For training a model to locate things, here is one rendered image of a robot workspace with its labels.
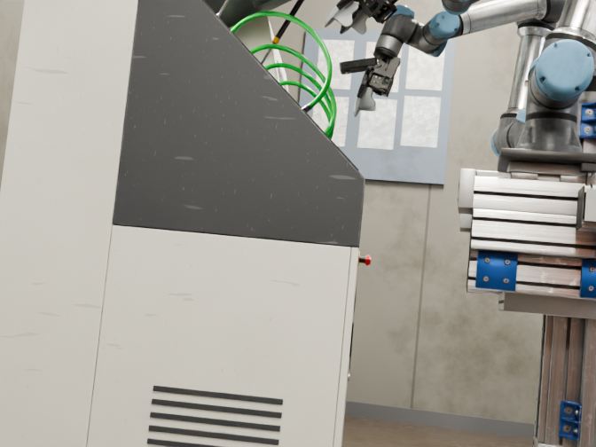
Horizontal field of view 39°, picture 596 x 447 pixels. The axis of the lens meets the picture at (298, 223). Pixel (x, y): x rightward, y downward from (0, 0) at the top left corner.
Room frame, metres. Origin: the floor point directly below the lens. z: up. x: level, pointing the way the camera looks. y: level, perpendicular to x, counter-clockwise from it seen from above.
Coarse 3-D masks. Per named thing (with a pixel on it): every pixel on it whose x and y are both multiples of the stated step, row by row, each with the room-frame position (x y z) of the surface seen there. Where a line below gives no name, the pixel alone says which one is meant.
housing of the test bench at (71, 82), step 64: (64, 0) 1.96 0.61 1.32; (128, 0) 1.95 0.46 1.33; (64, 64) 1.96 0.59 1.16; (128, 64) 1.95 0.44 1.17; (64, 128) 1.96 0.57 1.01; (0, 192) 1.97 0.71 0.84; (64, 192) 1.96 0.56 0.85; (0, 256) 1.97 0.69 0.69; (64, 256) 1.96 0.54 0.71; (0, 320) 1.97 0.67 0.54; (64, 320) 1.96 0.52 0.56; (0, 384) 1.97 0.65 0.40; (64, 384) 1.95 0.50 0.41
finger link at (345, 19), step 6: (336, 6) 1.92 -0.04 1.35; (348, 6) 1.92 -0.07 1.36; (354, 6) 1.91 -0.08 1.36; (336, 12) 1.92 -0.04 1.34; (342, 12) 1.92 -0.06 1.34; (348, 12) 1.92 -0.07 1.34; (330, 18) 1.93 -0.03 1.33; (336, 18) 1.93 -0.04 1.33; (342, 18) 1.92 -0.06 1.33; (348, 18) 1.92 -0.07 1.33; (324, 24) 1.95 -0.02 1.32; (342, 24) 1.92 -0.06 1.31; (348, 24) 1.91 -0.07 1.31
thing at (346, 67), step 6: (354, 60) 2.45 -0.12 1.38; (360, 60) 2.44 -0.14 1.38; (366, 60) 2.44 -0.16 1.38; (372, 60) 2.44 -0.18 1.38; (342, 66) 2.45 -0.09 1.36; (348, 66) 2.45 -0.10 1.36; (354, 66) 2.45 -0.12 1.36; (360, 66) 2.44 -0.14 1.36; (366, 66) 2.44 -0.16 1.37; (342, 72) 2.47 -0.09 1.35; (348, 72) 2.47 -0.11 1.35; (354, 72) 2.48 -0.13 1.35
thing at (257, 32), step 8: (248, 24) 2.63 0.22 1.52; (256, 24) 2.63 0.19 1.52; (264, 24) 2.63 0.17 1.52; (240, 32) 2.64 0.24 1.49; (248, 32) 2.63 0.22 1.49; (256, 32) 2.63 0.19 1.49; (264, 32) 2.63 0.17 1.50; (272, 32) 2.76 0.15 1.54; (240, 40) 2.64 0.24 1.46; (248, 40) 2.63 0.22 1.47; (256, 40) 2.63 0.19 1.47; (264, 40) 2.63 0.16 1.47; (248, 48) 2.63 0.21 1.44; (256, 56) 2.63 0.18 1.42; (272, 56) 2.63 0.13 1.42; (264, 64) 2.63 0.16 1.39; (272, 72) 2.63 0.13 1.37; (344, 416) 2.64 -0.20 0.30
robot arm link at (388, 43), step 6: (384, 36) 2.43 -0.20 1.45; (390, 36) 2.42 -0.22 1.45; (378, 42) 2.44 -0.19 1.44; (384, 42) 2.42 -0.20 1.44; (390, 42) 2.42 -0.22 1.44; (396, 42) 2.42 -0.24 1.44; (384, 48) 2.42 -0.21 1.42; (390, 48) 2.42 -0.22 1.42; (396, 48) 2.43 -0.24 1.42; (396, 54) 2.44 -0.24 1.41
